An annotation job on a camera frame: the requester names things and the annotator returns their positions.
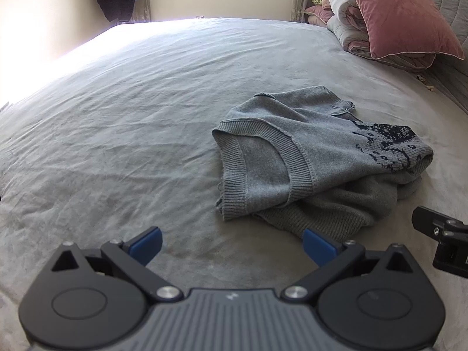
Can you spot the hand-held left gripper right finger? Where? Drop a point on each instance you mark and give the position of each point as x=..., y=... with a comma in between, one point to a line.
x=318, y=246

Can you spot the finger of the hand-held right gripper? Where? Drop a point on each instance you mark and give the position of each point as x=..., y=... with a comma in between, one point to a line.
x=426, y=221

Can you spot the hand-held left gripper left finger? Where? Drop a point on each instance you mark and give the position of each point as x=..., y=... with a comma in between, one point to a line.
x=148, y=243

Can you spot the grey knit sweater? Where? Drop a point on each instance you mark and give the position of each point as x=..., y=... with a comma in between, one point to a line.
x=292, y=135

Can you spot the bed with grey sheet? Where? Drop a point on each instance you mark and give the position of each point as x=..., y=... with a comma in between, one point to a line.
x=128, y=117

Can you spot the small beige trinket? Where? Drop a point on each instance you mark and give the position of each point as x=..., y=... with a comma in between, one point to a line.
x=424, y=82

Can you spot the grey quilted headboard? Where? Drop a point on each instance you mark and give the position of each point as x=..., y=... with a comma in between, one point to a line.
x=449, y=25

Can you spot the folded grey pink quilt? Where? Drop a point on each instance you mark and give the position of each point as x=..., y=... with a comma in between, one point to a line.
x=351, y=29

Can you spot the large pink velvet pillow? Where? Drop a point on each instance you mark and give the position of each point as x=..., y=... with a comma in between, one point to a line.
x=395, y=11

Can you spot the beige lace curtain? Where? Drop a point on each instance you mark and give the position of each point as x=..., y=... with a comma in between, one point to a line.
x=142, y=7

